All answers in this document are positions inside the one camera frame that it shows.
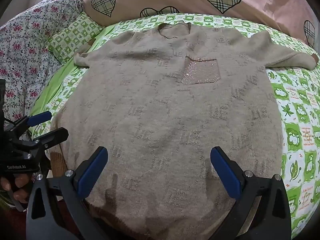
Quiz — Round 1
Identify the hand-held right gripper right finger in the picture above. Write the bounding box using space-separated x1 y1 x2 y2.
210 146 293 240

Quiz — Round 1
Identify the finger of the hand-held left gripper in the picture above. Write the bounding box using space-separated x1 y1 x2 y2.
32 127 69 153
5 111 52 133

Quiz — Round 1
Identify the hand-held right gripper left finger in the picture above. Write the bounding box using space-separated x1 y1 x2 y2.
25 146 109 240

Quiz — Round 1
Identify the person's left hand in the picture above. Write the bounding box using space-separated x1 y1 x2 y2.
0 174 32 204

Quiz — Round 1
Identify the floral blanket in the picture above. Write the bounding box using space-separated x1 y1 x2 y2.
0 0 87 123

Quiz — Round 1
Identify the green checkered bedsheet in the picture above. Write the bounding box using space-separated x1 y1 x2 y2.
29 12 320 230

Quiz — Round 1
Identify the green checkered pillow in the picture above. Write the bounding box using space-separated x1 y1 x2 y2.
47 11 105 64

